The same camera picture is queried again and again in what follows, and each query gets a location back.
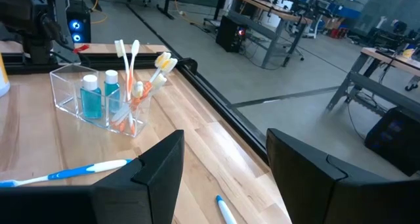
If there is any white cylindrical wipes canister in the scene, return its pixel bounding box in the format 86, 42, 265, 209
0, 53, 11, 99

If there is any small blue mouthwash bottle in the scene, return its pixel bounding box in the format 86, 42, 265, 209
104, 69, 121, 115
80, 74, 103, 120

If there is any grey legged wooden desk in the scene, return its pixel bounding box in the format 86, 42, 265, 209
326, 46, 420, 116

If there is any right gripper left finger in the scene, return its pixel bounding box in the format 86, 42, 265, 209
0, 129, 186, 224

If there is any red clip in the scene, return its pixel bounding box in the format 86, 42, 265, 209
72, 43, 90, 54

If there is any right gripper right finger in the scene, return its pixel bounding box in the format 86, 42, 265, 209
266, 128, 420, 224

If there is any black tower with ring lights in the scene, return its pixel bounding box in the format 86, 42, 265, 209
66, 9, 92, 43

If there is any wooden top desk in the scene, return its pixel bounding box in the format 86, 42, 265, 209
231, 0, 314, 69

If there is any black case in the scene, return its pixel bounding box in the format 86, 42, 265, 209
364, 106, 420, 177

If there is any black aluminium table frame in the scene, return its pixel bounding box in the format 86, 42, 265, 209
0, 51, 268, 159

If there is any black computer tower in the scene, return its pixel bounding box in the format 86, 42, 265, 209
215, 15, 247, 53

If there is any clear acrylic organizer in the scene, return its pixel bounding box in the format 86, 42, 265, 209
49, 63, 154, 139

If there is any blue and white toothbrush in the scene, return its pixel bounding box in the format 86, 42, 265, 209
215, 194, 238, 224
0, 158, 134, 189

